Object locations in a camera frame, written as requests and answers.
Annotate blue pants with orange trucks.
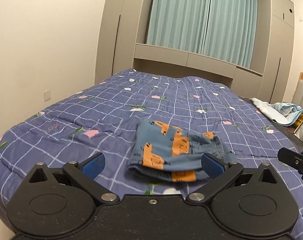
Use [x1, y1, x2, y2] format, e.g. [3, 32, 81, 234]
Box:
[127, 119, 237, 182]

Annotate light teal curtain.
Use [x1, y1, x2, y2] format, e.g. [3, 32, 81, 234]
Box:
[146, 0, 258, 68]

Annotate yellow package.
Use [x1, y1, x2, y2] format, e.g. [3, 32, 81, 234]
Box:
[294, 113, 303, 131]

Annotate beige built-in wardrobe unit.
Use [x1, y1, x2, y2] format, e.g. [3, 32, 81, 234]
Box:
[95, 0, 295, 103]

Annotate white and blue crumpled cloth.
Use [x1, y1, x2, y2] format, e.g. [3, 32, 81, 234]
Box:
[250, 98, 303, 126]

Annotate white wall socket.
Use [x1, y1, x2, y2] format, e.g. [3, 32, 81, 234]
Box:
[43, 89, 51, 102]

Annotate purple checked floral quilt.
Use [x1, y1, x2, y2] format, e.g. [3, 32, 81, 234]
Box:
[0, 68, 303, 240]

